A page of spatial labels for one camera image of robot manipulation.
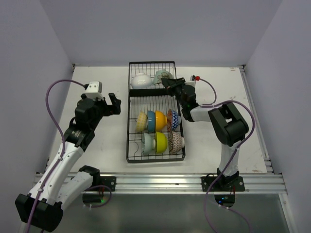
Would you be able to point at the yellow checkered bowl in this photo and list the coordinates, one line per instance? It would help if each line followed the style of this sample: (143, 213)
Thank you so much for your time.
(141, 122)

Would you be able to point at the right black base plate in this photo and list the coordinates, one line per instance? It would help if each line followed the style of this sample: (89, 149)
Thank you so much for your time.
(223, 184)

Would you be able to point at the blue ceramic bowl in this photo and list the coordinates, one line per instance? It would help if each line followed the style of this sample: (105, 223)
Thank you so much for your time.
(151, 122)

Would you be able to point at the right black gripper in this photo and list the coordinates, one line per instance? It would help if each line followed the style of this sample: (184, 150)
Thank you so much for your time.
(171, 84)

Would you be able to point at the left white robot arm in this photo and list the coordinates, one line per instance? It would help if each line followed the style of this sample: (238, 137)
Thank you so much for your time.
(44, 205)

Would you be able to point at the white ceramic bowl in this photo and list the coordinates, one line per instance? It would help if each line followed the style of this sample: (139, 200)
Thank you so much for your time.
(141, 81)

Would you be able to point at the lime yellow bowl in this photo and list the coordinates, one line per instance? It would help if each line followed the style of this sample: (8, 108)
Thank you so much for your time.
(161, 142)

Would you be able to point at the pale grey-green bowl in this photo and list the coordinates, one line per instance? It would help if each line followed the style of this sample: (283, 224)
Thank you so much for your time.
(148, 144)

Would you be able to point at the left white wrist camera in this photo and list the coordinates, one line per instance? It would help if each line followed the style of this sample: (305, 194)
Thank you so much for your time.
(93, 90)

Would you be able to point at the blue zigzag patterned bowl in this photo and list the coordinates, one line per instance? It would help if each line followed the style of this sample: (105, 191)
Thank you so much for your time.
(173, 120)

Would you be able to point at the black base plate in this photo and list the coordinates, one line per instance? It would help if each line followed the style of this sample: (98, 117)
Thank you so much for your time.
(107, 182)
(223, 184)

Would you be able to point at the aluminium mounting rail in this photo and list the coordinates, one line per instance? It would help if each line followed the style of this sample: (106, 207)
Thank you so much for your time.
(148, 183)

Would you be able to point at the mint green floral bowl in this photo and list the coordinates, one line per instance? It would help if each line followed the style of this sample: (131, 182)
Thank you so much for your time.
(160, 74)

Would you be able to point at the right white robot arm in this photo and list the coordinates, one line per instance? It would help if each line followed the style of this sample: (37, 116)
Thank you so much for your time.
(230, 127)

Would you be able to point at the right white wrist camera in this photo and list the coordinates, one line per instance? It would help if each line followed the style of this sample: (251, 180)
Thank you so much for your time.
(193, 80)

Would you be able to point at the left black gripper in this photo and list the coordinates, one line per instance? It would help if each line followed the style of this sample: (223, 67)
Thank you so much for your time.
(115, 104)

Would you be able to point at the brown scale patterned bowl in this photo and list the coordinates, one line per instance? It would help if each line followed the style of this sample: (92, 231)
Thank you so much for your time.
(176, 142)

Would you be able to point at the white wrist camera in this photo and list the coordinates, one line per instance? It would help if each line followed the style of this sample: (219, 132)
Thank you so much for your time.
(193, 80)
(93, 90)

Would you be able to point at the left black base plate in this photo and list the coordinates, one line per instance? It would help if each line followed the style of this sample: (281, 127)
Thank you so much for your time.
(107, 182)

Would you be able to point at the orange ceramic bowl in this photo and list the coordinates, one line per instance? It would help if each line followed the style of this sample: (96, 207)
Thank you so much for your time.
(160, 120)

